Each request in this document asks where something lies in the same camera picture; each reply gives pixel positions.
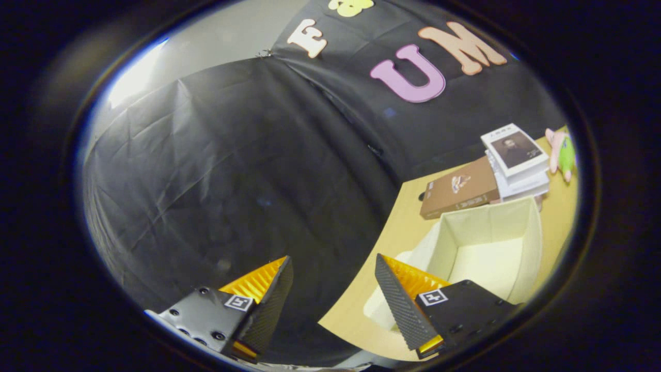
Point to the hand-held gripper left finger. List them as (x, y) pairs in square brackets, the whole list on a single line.
[(271, 305)]

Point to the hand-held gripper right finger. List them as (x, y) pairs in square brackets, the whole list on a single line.
[(400, 305)]

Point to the grey fabric storage box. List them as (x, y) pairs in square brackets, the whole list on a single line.
[(490, 258)]

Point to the brown hardcover book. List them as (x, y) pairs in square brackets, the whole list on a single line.
[(457, 188)]

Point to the black backdrop cloth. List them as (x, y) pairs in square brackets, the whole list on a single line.
[(206, 181)]

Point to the plain white book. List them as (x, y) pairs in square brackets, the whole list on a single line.
[(521, 180), (524, 192)]

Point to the green and pink plush toy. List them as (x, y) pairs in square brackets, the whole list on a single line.
[(563, 155)]

